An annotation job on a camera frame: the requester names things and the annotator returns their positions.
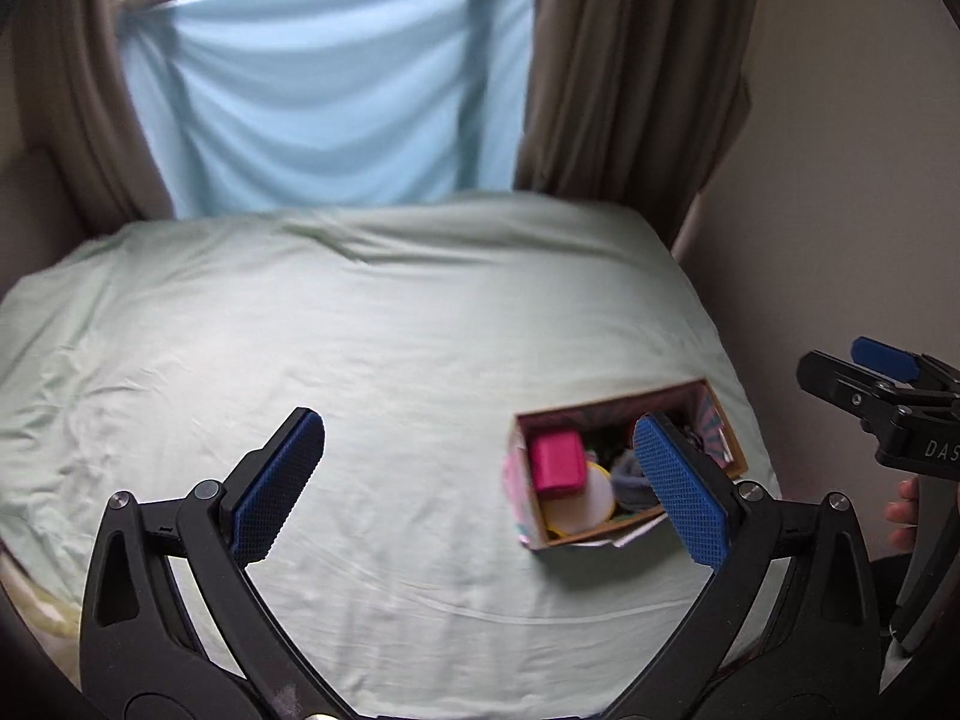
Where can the person's right hand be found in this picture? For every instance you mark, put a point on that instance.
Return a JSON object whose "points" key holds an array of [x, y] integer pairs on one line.
{"points": [[902, 515]]}

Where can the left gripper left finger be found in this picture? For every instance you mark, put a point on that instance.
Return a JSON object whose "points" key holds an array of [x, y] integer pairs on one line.
{"points": [[172, 627]]}

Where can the brown right curtain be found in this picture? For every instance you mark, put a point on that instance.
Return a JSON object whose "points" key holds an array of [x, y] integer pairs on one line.
{"points": [[634, 102]]}

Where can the brown curtain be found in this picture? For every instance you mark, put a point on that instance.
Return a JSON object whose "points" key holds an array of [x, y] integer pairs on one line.
{"points": [[634, 102], [74, 102]]}

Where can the cardboard box pink lining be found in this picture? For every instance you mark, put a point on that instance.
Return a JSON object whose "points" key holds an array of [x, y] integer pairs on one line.
{"points": [[607, 428]]}

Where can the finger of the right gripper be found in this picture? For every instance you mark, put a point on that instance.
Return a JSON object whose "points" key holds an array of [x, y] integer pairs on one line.
{"points": [[888, 361], [850, 388]]}

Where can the yellow rimmed white round pad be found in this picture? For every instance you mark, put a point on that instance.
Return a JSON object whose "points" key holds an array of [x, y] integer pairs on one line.
{"points": [[583, 511]]}

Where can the brown left curtain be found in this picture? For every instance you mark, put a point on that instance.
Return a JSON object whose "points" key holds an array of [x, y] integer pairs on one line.
{"points": [[74, 102]]}

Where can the grey fluffy ear muff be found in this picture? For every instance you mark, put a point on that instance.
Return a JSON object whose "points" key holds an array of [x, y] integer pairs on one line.
{"points": [[631, 487]]}

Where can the light blue hanging cloth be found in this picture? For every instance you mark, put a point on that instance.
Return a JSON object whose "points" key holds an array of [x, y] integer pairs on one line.
{"points": [[250, 106]]}

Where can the pink zip pouch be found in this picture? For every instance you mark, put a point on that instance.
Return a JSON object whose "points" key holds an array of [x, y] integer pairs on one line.
{"points": [[558, 465]]}

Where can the folded yellow white bedding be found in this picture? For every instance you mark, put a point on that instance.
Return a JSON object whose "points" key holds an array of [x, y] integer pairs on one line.
{"points": [[55, 622]]}

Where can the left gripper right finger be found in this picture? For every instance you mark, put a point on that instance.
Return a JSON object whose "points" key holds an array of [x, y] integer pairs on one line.
{"points": [[785, 627]]}

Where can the light green bed sheet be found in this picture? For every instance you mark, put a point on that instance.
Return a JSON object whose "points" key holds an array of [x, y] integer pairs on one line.
{"points": [[156, 358]]}

